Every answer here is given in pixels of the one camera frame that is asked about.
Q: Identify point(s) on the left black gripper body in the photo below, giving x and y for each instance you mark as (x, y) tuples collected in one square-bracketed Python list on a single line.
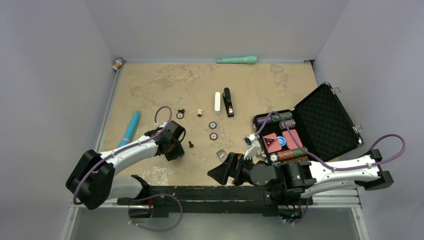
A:
[(175, 150)]

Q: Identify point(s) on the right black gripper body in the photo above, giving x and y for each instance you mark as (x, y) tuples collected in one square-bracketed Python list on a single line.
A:
[(242, 167)]

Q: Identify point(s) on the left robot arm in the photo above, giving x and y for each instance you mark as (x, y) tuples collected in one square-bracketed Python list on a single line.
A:
[(93, 180)]

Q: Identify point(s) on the green marker pen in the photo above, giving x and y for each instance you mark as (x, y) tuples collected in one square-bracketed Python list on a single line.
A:
[(238, 60)]

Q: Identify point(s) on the blue marker pen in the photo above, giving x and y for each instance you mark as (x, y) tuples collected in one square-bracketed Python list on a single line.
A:
[(131, 128)]

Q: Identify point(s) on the red white staple box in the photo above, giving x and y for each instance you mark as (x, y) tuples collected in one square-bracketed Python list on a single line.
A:
[(222, 155)]

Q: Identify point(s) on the blue dealer button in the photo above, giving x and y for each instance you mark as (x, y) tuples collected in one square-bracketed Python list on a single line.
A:
[(282, 141)]

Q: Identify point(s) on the pink playing card deck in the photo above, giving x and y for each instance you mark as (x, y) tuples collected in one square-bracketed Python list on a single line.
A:
[(272, 143)]

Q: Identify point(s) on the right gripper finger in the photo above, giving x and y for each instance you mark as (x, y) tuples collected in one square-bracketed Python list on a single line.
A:
[(220, 173), (230, 162)]

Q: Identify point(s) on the black poker chip case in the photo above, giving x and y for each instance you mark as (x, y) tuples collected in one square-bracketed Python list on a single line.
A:
[(322, 123)]

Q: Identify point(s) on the white stapler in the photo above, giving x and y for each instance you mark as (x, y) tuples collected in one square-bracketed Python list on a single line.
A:
[(217, 102)]

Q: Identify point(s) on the orange 100 poker chip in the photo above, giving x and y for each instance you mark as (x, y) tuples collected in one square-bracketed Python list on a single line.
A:
[(213, 136)]

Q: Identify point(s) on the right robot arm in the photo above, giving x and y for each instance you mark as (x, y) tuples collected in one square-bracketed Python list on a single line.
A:
[(303, 179)]

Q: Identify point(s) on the black stapler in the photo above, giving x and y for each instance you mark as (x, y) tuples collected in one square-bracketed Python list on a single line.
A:
[(228, 102)]

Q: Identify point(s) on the brown 100 poker chip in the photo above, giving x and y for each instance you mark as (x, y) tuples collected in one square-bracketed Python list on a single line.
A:
[(180, 115)]

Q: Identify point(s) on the small orange bottle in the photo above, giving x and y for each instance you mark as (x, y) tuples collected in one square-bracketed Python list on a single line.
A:
[(119, 62)]

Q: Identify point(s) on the blue 50 poker chip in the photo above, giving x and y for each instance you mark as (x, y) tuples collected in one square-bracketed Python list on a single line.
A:
[(212, 125)]

